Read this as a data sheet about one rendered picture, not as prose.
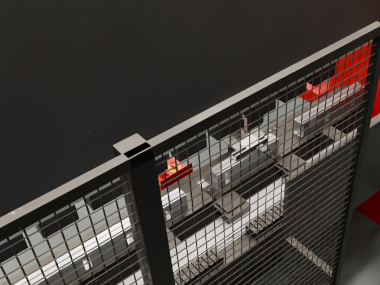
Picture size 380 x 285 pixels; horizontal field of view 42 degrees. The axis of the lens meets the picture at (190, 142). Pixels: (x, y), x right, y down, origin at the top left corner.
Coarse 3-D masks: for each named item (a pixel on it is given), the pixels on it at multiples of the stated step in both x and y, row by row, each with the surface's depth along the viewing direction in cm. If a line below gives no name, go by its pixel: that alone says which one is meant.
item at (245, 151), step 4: (260, 140) 235; (264, 140) 235; (260, 144) 235; (264, 144) 237; (244, 148) 232; (252, 148) 232; (256, 148) 234; (244, 152) 230; (248, 152) 232; (232, 156) 230; (236, 156) 228; (236, 160) 229
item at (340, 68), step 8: (360, 48) 267; (368, 56) 265; (336, 64) 286; (352, 64) 276; (360, 64) 272; (368, 64) 267; (344, 72) 283; (352, 72) 279; (360, 72) 274; (336, 80) 291; (344, 80) 286; (352, 80) 281; (360, 80) 276; (376, 96) 272; (376, 104) 275; (376, 112) 277; (376, 192) 306; (368, 200) 315; (376, 200) 309; (360, 208) 324; (368, 208) 318; (376, 208) 312; (368, 216) 321; (376, 216) 315
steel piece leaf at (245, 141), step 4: (244, 132) 240; (232, 136) 238; (244, 136) 238; (248, 136) 237; (252, 136) 237; (236, 140) 236; (244, 140) 235; (248, 140) 235; (252, 140) 235; (244, 144) 233
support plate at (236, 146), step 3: (255, 129) 241; (255, 132) 240; (261, 132) 239; (228, 135) 240; (255, 135) 238; (261, 135) 238; (222, 138) 238; (228, 138) 238; (225, 141) 236; (228, 141) 236; (231, 141) 236; (234, 141) 236; (228, 144) 235; (231, 144) 234; (234, 144) 234; (237, 144) 234; (231, 147) 234; (234, 147) 232; (237, 147) 232
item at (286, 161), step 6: (264, 150) 228; (270, 156) 225; (294, 156) 219; (282, 162) 217; (288, 162) 216; (294, 162) 216; (300, 162) 216; (306, 162) 217; (276, 168) 217; (288, 168) 214; (288, 174) 212
